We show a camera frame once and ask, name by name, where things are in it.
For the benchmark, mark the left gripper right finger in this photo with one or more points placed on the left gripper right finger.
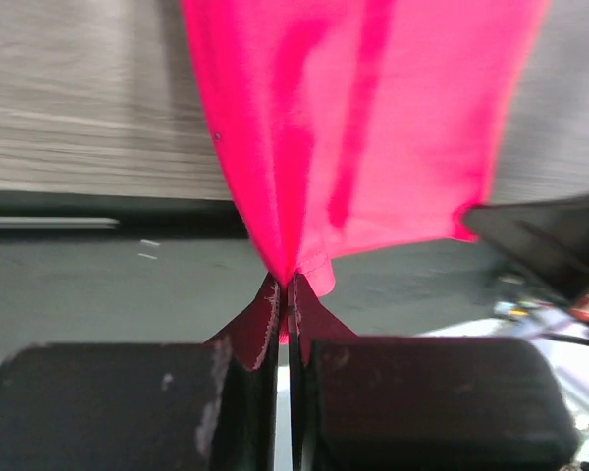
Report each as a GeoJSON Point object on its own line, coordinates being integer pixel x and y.
{"type": "Point", "coordinates": [418, 403]}

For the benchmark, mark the pink t shirt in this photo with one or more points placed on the pink t shirt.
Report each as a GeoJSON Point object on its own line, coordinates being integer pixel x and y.
{"type": "Point", "coordinates": [348, 126]}

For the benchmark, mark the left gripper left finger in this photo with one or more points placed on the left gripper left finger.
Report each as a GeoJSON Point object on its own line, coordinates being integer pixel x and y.
{"type": "Point", "coordinates": [146, 406]}

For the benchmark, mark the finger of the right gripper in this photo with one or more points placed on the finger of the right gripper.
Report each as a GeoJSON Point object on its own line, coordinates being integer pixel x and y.
{"type": "Point", "coordinates": [547, 240]}

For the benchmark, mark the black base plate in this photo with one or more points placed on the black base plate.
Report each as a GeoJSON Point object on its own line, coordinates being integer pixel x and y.
{"type": "Point", "coordinates": [85, 268]}

